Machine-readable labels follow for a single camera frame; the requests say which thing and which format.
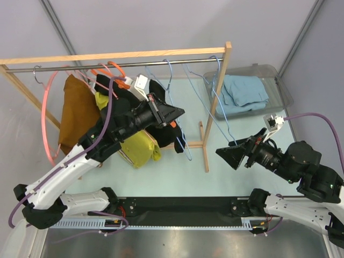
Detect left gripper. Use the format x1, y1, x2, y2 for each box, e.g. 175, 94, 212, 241
117, 92, 185, 141

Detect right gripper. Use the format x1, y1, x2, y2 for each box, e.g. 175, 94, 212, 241
214, 127, 296, 182

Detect black trousers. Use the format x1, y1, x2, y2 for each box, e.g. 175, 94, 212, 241
95, 74, 140, 110
146, 80, 185, 153

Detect light blue trousers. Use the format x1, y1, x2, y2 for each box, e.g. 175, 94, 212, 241
216, 75, 269, 116

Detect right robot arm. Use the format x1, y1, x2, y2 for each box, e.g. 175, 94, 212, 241
216, 128, 343, 248

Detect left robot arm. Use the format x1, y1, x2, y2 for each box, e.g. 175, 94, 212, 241
13, 93, 185, 230

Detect yellow trousers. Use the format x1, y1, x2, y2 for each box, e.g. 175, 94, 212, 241
95, 92, 162, 169

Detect orange plastic hanger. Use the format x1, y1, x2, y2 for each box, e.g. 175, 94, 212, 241
90, 61, 130, 90

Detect black trousers on orange hanger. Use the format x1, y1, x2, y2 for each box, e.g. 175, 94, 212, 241
95, 74, 140, 110

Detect brown trousers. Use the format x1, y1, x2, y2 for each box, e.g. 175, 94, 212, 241
58, 75, 100, 155

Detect pink plastic hanger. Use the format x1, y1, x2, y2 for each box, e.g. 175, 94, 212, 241
41, 64, 87, 167

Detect clear plastic bin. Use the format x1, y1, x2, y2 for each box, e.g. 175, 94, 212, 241
215, 64, 293, 120

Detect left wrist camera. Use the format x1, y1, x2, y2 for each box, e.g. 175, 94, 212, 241
124, 74, 148, 101

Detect pink wire hanger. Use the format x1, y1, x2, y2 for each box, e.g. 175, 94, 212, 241
72, 63, 120, 100

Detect metal clothes rail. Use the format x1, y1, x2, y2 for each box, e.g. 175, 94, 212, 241
5, 56, 223, 73

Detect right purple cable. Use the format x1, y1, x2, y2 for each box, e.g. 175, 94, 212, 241
284, 112, 344, 167

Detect white cable duct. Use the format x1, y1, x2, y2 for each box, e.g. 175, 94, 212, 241
51, 216, 268, 231

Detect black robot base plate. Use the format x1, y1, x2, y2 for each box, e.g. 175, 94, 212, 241
110, 197, 254, 220

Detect wooden clothes rack frame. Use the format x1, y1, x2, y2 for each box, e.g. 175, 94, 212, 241
1, 41, 232, 173

